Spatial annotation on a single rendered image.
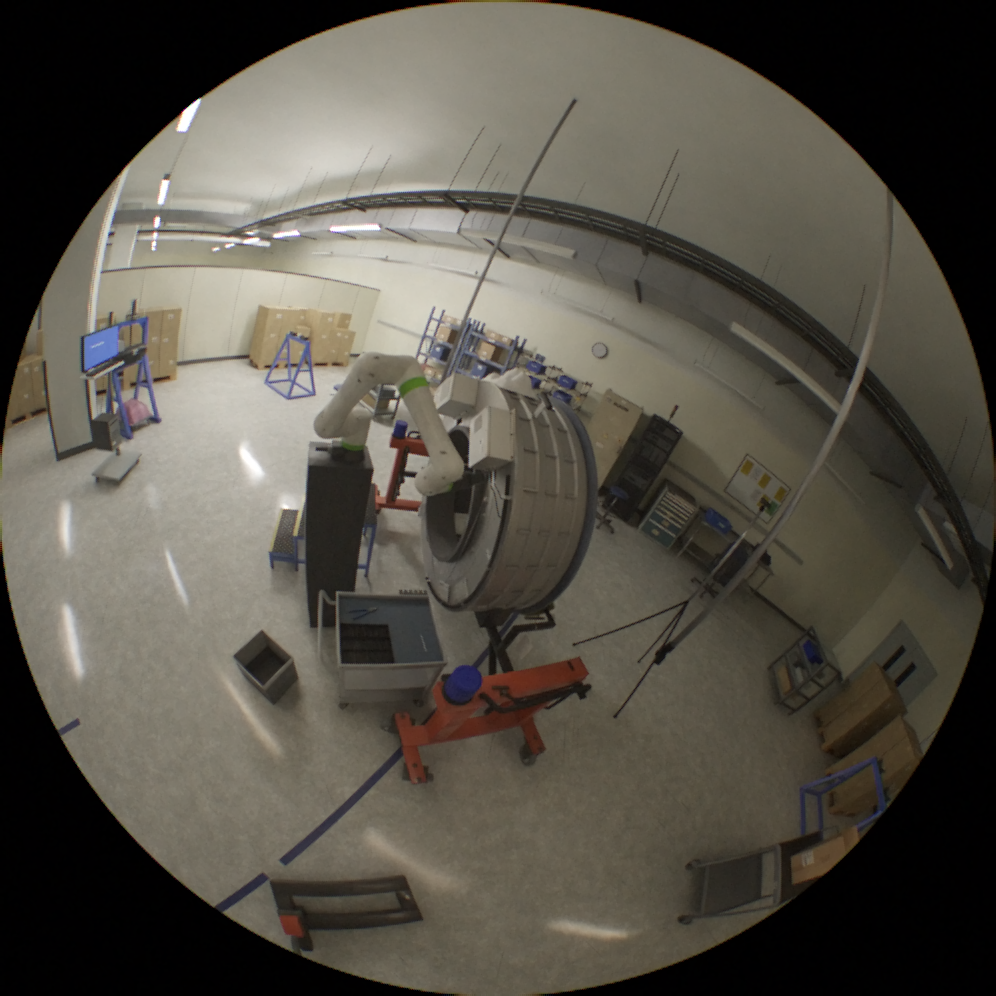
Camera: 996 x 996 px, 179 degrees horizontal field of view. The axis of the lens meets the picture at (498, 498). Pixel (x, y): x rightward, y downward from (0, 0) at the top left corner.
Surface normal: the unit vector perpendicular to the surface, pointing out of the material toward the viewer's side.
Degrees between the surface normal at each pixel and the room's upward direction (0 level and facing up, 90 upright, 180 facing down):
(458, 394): 55
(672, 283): 90
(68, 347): 90
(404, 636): 0
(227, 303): 90
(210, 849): 0
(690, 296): 90
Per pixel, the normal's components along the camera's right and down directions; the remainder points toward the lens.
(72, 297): 0.80, 0.53
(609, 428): -0.46, 0.28
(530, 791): 0.37, -0.80
